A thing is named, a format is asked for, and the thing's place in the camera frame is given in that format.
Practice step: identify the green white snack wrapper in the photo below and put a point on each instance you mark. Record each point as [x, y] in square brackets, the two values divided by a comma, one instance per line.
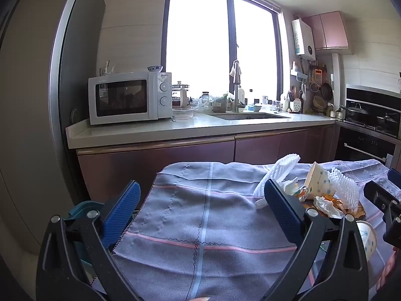
[292, 188]

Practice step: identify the purple checked tablecloth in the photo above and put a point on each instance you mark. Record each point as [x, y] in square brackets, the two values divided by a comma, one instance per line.
[200, 234]

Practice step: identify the grey refrigerator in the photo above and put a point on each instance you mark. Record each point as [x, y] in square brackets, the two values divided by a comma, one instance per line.
[48, 53]

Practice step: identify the pink upper cabinet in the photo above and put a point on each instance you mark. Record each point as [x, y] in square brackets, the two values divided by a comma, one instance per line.
[329, 33]

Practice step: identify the maroon base cabinets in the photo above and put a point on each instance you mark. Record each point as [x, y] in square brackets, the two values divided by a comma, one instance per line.
[107, 170]

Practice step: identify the person's right hand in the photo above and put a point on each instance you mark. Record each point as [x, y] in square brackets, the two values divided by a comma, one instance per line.
[388, 269]

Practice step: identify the white dotted utensil holder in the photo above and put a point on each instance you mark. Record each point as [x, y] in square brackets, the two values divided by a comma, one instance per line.
[296, 105]

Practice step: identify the steel sink faucet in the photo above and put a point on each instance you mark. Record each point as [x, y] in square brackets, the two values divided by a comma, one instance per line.
[235, 74]

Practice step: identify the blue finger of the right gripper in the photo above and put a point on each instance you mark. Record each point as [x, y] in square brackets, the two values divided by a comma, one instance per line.
[382, 199]
[395, 177]

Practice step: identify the hanging black frying pan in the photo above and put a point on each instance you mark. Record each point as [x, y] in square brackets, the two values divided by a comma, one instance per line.
[326, 91]

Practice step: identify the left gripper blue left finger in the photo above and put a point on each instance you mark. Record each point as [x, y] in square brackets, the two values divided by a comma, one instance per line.
[117, 212]

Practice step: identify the black built-in oven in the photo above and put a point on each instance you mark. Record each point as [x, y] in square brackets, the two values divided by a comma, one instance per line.
[353, 146]

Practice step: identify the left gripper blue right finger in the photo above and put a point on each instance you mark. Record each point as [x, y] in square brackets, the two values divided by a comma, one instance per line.
[287, 210]

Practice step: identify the white microwave oven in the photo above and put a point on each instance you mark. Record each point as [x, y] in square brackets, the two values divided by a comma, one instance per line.
[130, 97]

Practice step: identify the gold snack wrapper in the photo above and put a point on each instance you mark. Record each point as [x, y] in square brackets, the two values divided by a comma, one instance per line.
[339, 205]

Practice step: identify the white tissue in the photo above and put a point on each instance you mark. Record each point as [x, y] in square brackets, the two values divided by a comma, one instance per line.
[327, 207]

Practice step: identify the white kitchen countertop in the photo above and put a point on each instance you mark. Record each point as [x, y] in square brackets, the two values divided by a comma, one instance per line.
[83, 135]

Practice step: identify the large kitchen window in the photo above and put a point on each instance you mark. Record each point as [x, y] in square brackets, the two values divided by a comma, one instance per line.
[202, 38]

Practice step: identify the white blue-dotted paper cup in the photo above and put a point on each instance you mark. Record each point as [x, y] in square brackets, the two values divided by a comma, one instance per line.
[317, 182]

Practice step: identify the teal plastic trash bin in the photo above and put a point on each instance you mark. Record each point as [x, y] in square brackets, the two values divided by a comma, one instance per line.
[77, 216]

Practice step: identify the black gas stove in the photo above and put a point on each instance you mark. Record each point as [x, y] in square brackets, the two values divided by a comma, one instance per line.
[373, 108]

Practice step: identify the white wall water heater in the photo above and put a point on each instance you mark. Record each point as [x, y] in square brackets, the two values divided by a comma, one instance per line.
[303, 40]

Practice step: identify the white dish soap bottle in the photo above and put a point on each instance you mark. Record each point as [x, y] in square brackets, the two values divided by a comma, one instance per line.
[241, 97]

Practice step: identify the white foam fruit net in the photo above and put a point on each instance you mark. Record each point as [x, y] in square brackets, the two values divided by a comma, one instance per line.
[277, 172]

